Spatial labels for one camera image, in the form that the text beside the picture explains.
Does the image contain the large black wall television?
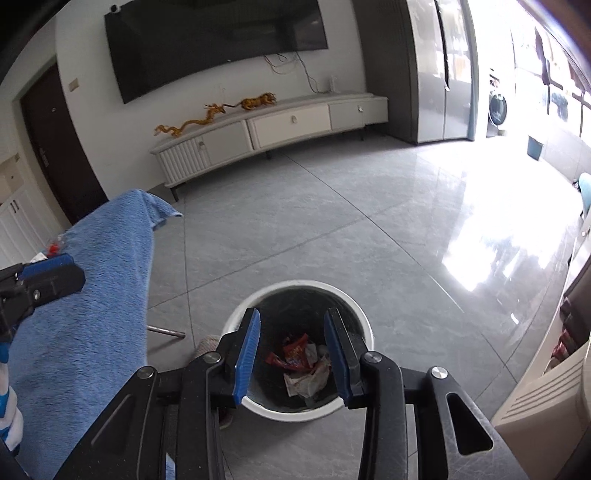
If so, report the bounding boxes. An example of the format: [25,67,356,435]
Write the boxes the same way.
[104,0,329,104]

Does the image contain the golden tiger figurine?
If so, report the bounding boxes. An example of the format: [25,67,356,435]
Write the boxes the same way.
[238,92,276,111]

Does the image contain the beige sofa armrest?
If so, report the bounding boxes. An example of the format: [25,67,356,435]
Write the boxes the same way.
[491,257,591,480]

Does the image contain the washing machine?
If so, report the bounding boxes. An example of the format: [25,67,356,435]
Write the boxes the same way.
[487,92,508,138]

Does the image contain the blue fuzzy table cloth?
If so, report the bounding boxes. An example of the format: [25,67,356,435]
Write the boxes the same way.
[8,190,179,479]

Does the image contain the beige clear snack bag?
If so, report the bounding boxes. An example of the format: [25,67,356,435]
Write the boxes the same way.
[283,344,332,399]

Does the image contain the golden dragon figurine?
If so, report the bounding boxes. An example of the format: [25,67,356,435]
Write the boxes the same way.
[153,104,225,138]

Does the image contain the white low tv cabinet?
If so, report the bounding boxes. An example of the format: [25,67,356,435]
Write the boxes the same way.
[151,93,389,193]

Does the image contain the dark grey glass display cabinet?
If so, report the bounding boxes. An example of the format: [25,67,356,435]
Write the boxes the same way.
[353,0,477,145]

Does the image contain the white television cables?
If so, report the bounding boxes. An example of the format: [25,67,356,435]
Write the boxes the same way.
[262,51,341,96]

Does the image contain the red snack wrapper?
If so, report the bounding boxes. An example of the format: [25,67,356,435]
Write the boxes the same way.
[266,334,311,373]

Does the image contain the dark brown entrance door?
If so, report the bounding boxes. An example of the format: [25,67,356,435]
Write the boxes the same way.
[20,65,108,224]

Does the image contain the small red clear wrapper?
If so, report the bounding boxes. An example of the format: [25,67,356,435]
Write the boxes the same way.
[45,236,64,258]

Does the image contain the white round trash bin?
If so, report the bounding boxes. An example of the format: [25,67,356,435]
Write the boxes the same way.
[222,280,375,423]

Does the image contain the white lower shoe cabinet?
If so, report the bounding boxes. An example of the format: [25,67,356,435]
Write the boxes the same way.
[0,186,53,268]

